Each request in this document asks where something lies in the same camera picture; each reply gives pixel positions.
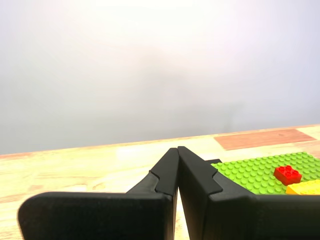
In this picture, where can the green studded baseplate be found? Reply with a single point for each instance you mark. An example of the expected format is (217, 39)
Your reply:
(240, 172)

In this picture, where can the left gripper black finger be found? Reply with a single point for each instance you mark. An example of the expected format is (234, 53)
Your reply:
(237, 217)
(100, 215)

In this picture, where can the yellow toy brick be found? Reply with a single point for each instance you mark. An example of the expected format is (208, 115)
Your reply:
(305, 187)

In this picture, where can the black tape corner mark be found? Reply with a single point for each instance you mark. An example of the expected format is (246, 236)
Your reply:
(215, 161)

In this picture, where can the red toy brick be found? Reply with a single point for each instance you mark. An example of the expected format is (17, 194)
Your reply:
(287, 176)

